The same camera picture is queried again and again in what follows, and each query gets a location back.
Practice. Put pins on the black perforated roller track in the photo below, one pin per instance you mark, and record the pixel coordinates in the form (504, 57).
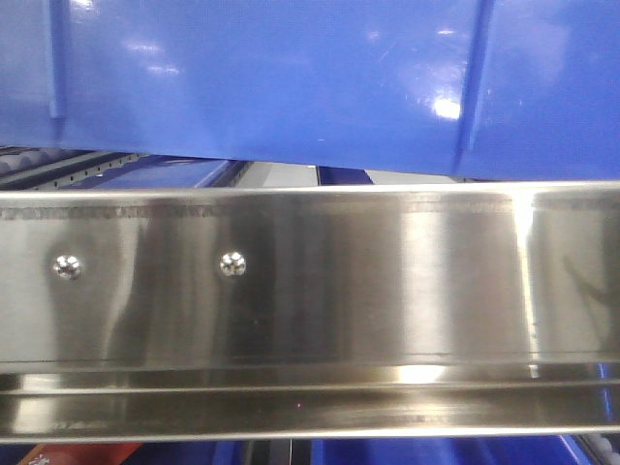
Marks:
(32, 168)

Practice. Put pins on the steel rail bolt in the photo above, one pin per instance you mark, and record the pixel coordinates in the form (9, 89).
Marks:
(67, 267)
(232, 264)

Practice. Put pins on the large blue plastic bin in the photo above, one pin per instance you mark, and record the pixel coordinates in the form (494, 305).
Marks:
(497, 90)

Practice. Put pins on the left steel rail bolt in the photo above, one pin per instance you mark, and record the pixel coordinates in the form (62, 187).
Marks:
(67, 267)

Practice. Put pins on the stainless steel shelf rail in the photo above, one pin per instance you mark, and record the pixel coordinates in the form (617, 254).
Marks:
(456, 309)

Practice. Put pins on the orange red packaged item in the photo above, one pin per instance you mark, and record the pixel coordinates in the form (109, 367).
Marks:
(97, 453)

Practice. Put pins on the right steel rail bolt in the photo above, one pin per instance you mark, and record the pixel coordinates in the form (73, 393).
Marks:
(232, 264)

